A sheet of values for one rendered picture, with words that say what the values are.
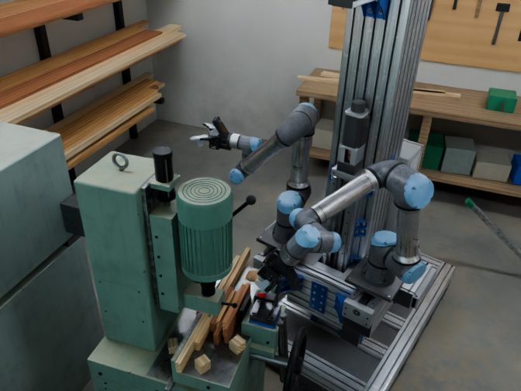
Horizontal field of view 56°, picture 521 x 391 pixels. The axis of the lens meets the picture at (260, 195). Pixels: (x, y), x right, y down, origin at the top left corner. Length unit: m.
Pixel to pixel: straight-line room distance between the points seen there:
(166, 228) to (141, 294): 0.30
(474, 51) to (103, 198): 3.62
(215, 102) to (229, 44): 0.65
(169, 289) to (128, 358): 0.36
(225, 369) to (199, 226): 0.55
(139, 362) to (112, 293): 0.29
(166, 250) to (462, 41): 3.48
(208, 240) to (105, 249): 0.38
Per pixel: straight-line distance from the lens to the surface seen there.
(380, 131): 2.15
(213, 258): 1.61
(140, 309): 1.86
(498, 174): 4.56
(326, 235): 1.70
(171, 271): 1.72
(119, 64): 4.14
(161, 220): 1.60
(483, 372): 3.23
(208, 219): 1.50
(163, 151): 1.54
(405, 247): 2.03
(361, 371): 2.74
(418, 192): 1.82
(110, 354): 2.04
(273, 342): 1.88
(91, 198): 1.64
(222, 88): 5.26
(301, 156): 2.35
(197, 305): 1.83
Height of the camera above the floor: 2.33
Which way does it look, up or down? 33 degrees down
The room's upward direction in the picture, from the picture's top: 2 degrees clockwise
